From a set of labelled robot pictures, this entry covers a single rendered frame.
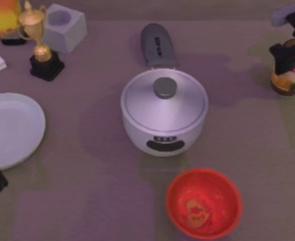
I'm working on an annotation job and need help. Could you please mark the silver pot lid gray knob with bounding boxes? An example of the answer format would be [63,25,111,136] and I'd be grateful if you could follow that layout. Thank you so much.
[124,69,206,133]

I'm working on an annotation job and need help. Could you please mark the white round plate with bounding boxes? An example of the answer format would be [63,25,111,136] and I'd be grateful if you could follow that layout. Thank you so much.
[0,93,47,171]

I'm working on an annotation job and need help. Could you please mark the red plastic bowl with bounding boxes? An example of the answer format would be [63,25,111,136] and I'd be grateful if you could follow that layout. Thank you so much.
[165,168,243,239]

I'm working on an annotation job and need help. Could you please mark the gold trophy black base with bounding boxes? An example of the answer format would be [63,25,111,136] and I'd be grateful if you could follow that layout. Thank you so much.
[18,1,66,82]

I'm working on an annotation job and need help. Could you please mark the orange yellow box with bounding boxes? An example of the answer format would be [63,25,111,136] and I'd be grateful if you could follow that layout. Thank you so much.
[0,0,28,46]

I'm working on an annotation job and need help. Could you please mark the gray cube holder round hole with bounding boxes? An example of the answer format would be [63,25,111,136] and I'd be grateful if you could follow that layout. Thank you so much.
[42,3,89,55]

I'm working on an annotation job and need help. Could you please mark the silver toy pot with lid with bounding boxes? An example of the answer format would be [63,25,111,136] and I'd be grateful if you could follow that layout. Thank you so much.
[120,23,209,158]

